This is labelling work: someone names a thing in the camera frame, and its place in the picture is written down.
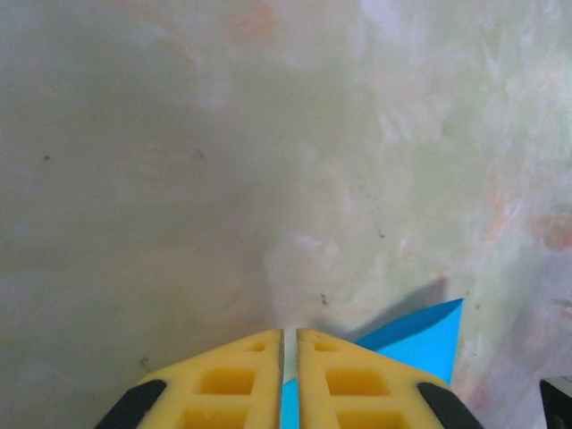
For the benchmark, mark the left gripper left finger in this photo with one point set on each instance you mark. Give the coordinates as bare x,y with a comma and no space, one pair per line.
232,384

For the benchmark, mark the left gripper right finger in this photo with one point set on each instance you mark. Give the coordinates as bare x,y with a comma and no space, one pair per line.
357,384

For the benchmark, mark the teal cloth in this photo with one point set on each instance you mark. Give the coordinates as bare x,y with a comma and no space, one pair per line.
420,344

